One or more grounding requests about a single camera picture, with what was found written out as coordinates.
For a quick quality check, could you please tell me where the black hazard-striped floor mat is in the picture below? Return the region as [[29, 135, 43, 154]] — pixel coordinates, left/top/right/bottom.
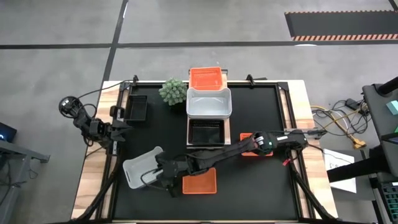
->
[[284, 11, 398, 42]]

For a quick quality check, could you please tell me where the black table mat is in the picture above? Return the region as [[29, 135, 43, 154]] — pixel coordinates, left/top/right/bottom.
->
[[112, 83, 300, 221]]

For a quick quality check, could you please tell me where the white paper sheet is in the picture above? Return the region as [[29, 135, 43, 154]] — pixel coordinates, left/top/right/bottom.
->
[[322, 148, 358, 194]]

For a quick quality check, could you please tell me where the black cable bundle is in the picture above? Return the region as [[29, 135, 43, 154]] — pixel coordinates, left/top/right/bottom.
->
[[313, 99, 371, 138]]

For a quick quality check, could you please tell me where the teal box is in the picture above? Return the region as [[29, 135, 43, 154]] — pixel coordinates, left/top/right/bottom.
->
[[385, 100, 398, 116]]

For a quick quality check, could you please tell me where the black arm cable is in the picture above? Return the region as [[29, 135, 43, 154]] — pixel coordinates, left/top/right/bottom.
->
[[76, 80, 135, 100]]

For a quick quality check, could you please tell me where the green-lit keyboard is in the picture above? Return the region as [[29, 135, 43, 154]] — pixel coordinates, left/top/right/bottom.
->
[[379, 182, 398, 214]]

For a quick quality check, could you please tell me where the yellow cable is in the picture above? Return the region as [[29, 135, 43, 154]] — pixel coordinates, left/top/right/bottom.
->
[[310, 105, 368, 150]]

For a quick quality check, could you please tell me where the white plastic basket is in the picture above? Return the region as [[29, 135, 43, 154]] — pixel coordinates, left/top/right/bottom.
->
[[122, 146, 165, 190], [185, 86, 233, 120]]

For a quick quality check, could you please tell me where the black device blue light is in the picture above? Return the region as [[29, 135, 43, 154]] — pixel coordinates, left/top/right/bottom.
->
[[0, 121, 18, 144]]

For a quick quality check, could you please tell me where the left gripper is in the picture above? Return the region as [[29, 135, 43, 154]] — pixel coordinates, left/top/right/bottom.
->
[[102, 106, 134, 156]]

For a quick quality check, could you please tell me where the orange slotted plastic basket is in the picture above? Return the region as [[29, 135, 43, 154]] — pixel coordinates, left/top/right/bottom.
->
[[239, 133, 274, 157], [182, 167, 218, 195], [189, 66, 224, 91]]

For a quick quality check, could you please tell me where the grey metal desk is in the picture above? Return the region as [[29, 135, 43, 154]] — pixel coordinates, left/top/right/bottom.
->
[[0, 136, 51, 224]]

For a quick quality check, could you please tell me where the black equipment cart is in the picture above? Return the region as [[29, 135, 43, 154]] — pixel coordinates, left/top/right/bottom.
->
[[326, 76, 398, 224]]

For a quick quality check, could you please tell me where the green artificial plant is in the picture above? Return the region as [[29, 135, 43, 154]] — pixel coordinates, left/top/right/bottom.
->
[[158, 77, 188, 107]]

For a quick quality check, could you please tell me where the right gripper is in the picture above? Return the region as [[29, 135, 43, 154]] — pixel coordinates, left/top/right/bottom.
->
[[141, 152, 190, 198]]

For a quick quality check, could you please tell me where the black aluminium rig frame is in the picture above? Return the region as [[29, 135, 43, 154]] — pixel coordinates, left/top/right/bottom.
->
[[71, 74, 340, 224]]

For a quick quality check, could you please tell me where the black power adapter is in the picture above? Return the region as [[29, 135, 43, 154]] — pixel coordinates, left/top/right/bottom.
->
[[345, 98, 362, 111]]

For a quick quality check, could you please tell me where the black slotted plastic basket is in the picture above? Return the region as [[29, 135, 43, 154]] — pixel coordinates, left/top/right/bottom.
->
[[187, 119, 226, 146], [124, 94, 149, 122]]

